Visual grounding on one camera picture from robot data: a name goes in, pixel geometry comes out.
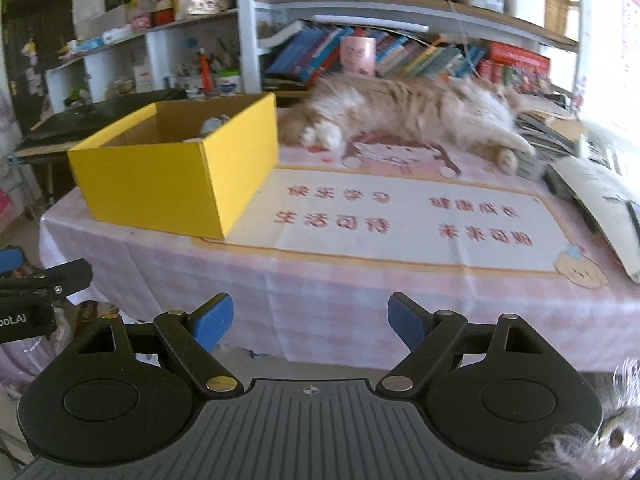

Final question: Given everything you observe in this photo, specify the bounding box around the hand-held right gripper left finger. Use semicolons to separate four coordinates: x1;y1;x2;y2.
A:
75;292;243;397

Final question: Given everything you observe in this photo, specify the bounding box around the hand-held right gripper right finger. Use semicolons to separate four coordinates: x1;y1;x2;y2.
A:
376;293;546;397

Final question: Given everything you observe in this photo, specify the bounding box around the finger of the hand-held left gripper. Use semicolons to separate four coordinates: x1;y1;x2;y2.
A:
0;259;93;303
0;247;24;273

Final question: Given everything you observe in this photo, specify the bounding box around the yellow cardboard box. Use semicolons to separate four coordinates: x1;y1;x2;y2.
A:
66;92;280;241

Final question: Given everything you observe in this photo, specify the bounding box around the pink checked desktop cloth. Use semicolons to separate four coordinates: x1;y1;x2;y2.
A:
39;105;640;373

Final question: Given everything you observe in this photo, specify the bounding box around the pink plastic bag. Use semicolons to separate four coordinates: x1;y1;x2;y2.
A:
0;332;63;401

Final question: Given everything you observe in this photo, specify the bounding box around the black digital piano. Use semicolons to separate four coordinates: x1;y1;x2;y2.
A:
14;88;188;158

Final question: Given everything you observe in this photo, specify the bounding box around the printed tin can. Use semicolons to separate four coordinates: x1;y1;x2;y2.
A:
515;152;543;181

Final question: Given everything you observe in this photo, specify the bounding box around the fluffy ginger white cat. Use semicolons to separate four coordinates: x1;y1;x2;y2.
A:
277;74;538;176

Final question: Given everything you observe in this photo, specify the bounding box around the grey fluffy plush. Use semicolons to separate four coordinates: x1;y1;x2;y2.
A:
532;357;640;480

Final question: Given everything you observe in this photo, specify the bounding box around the dark door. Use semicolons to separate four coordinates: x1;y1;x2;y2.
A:
0;0;76;126

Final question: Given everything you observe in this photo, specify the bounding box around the white shelf unit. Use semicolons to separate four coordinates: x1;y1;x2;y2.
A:
45;7;241;113

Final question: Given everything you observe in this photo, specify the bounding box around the pink cup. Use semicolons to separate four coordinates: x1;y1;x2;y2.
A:
341;36;377;77

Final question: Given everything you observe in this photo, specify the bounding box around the red boxed book set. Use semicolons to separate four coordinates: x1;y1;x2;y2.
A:
477;41;552;95

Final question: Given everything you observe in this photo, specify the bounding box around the tall white wooden bookshelf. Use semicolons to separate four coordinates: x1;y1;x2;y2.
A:
235;0;583;96

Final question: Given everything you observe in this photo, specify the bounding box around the white storage box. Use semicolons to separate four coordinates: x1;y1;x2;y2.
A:
504;0;547;28

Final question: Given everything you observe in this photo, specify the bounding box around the pink wall poster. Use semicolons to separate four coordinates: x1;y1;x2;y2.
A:
619;0;640;78

